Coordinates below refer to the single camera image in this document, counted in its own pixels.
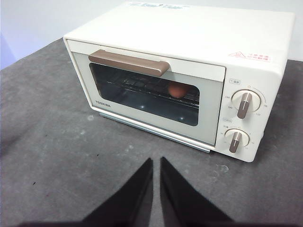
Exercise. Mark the red warning sticker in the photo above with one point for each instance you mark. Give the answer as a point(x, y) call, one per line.
point(251, 56)

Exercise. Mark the cream brown oven knob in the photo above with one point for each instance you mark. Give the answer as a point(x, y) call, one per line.
point(246, 104)
point(236, 142)

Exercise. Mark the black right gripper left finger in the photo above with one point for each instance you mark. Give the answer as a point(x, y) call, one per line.
point(132, 203)

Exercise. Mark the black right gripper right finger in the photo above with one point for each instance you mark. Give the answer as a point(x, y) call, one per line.
point(182, 203)

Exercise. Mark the cream Toshiba toaster oven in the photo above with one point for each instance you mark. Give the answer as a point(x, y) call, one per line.
point(189, 35)

